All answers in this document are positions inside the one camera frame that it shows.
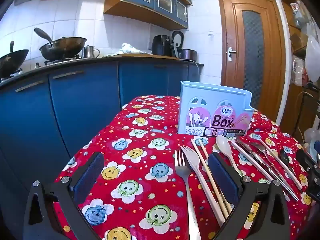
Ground black air fryer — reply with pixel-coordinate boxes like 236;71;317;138
152;35;173;55

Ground blue wall cabinet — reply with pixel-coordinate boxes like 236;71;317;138
104;0;192;30

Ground metal fork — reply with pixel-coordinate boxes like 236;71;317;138
174;149;202;240

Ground wooden door with glass panel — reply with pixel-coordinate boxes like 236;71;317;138
217;0;290;123

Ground white plastic spoon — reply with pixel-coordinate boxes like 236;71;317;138
216;135;242;178

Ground black spoon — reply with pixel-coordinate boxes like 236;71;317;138
279;149;297;177

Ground light blue utensil box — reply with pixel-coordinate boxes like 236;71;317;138
179;81;254;137

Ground white plastic fork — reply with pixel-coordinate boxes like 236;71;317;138
180;146;225;227

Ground gas stove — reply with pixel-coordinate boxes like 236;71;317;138
44;57;83;66

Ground wooden shelf unit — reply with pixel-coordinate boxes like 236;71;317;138
281;0;320;140

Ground white plastic bag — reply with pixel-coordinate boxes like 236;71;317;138
304;35;320;83

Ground dark wok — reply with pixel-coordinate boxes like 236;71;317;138
0;41;29;79

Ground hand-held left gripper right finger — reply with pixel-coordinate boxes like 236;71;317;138
207;152;298;240

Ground blue kitchen base cabinets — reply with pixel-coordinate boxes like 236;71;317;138
0;59;204;205

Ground rice cooker with open lid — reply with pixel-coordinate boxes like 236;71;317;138
171;30;197;60

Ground metal pitcher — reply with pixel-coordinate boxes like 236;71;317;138
83;45;100;59

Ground red smiley flower tablecloth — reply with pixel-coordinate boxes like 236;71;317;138
54;95;315;240

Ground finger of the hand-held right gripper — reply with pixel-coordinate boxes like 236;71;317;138
296;149;320;178
307;172;320;201

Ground white patterned cloth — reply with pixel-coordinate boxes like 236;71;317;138
117;43;148;55

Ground translucent plastic bottle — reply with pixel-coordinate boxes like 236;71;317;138
303;127;320;155

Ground metal spoon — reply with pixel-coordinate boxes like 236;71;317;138
250;142;283;183

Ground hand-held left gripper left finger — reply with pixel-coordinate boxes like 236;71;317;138
22;152;104;240

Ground white power cable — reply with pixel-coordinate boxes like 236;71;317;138
192;60;202;80

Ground large metal wok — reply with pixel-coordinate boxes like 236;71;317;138
34;27;87;60

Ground white chopstick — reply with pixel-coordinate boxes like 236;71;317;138
230;141;292;202
259;139;303;190

